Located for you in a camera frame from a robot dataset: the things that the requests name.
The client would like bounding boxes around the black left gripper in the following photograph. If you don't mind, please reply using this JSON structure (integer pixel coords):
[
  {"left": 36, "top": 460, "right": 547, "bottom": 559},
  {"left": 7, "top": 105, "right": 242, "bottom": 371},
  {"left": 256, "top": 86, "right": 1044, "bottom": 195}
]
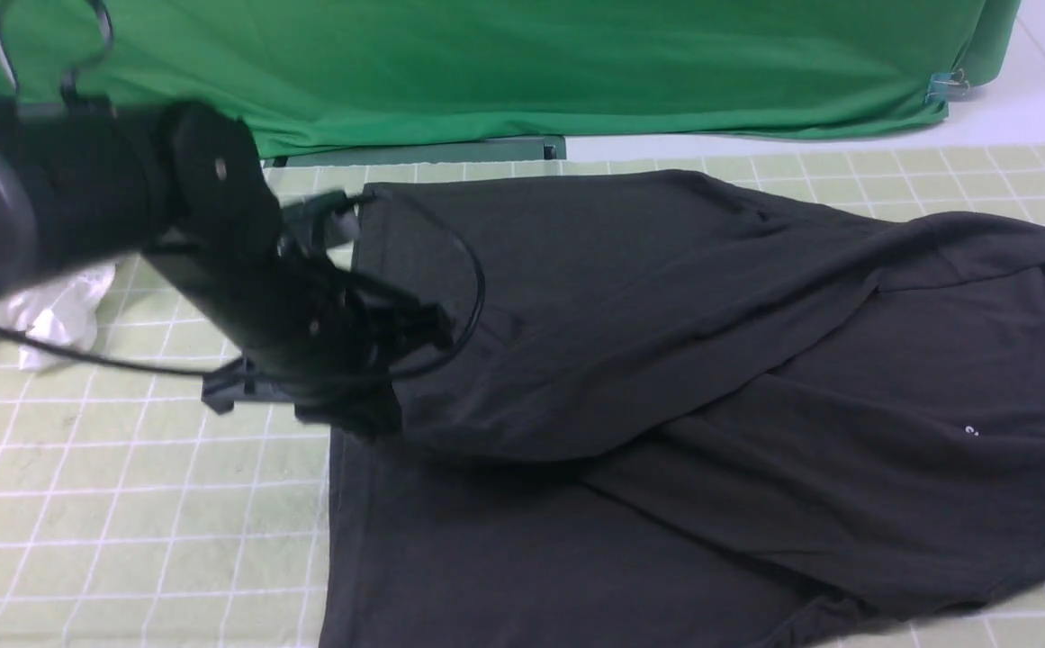
[{"left": 201, "top": 261, "right": 454, "bottom": 437}]

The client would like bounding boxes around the dark gray long-sleeved shirt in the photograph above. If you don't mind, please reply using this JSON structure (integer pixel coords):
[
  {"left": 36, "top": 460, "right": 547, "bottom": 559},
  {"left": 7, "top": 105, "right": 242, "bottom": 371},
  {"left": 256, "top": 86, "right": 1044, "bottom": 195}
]
[{"left": 320, "top": 171, "right": 1045, "bottom": 647}]

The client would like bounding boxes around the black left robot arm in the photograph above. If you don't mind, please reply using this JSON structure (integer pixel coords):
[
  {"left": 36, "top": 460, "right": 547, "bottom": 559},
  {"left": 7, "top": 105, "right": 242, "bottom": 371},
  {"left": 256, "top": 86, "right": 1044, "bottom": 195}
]
[{"left": 0, "top": 97, "right": 486, "bottom": 437}]

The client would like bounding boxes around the crumpled white shirt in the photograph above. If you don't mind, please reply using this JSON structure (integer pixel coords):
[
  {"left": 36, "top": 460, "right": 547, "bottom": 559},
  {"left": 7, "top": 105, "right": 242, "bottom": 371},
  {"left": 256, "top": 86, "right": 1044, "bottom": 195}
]
[{"left": 0, "top": 262, "right": 116, "bottom": 352}]

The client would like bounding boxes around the green backdrop cloth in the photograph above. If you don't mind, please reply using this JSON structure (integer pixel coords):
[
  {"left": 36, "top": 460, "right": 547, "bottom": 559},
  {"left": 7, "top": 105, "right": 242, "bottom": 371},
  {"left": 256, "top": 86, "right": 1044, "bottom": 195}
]
[{"left": 0, "top": 0, "right": 1022, "bottom": 159}]

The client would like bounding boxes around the green checkered table mat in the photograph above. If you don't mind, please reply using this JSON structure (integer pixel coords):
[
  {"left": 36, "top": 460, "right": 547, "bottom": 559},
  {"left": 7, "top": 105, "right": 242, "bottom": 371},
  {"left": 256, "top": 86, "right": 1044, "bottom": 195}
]
[{"left": 0, "top": 144, "right": 1045, "bottom": 647}]

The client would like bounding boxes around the dark green metal base bar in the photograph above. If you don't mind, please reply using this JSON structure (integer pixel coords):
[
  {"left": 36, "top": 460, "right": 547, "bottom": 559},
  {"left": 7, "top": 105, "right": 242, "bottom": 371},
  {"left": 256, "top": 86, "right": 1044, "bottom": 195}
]
[{"left": 260, "top": 136, "right": 566, "bottom": 168}]

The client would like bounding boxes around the blue binder clip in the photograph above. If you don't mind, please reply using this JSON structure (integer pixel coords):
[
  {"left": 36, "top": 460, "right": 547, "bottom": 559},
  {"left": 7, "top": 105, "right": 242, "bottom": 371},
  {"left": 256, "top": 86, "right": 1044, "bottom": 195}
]
[{"left": 923, "top": 68, "right": 972, "bottom": 105}]

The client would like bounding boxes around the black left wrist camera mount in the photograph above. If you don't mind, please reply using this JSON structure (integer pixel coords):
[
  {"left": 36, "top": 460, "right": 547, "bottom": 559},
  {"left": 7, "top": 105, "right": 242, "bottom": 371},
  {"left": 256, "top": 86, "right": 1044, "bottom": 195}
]
[{"left": 281, "top": 190, "right": 363, "bottom": 257}]

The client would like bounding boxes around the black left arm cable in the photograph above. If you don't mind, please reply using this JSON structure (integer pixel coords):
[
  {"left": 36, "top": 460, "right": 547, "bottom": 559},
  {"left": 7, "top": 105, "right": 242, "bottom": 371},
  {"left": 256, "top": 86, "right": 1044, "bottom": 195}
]
[{"left": 0, "top": 0, "right": 487, "bottom": 383}]

